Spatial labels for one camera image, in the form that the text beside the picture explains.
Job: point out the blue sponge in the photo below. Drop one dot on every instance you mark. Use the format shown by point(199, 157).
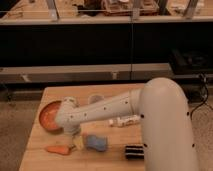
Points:
point(97, 143)

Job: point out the orange pepper with green stem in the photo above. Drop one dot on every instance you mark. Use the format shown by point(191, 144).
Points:
point(59, 149)

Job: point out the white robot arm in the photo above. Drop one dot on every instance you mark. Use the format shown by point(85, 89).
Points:
point(162, 106)

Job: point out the white plastic bottle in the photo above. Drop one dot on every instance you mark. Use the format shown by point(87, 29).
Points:
point(124, 121)

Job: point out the black device on shelf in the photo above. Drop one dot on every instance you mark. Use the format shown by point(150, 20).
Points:
point(191, 62)

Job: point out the pale yellow gripper tool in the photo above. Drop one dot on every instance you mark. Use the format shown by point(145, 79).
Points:
point(78, 141)

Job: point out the orange bowl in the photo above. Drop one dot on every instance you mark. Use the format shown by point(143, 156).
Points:
point(47, 116)

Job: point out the black striped box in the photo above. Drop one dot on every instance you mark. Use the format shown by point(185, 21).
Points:
point(134, 152)

